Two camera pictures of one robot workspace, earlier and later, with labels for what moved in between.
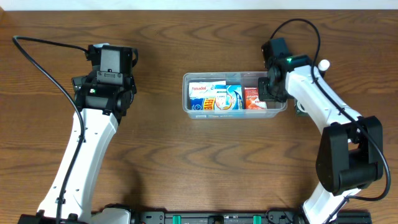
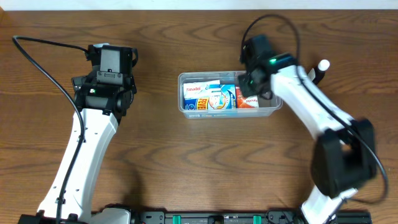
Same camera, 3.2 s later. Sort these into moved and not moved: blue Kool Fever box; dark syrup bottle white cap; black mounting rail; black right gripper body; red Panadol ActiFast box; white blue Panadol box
Moved: black right gripper body; red Panadol ActiFast box; white blue Panadol box; blue Kool Fever box
Not moved: black mounting rail; dark syrup bottle white cap
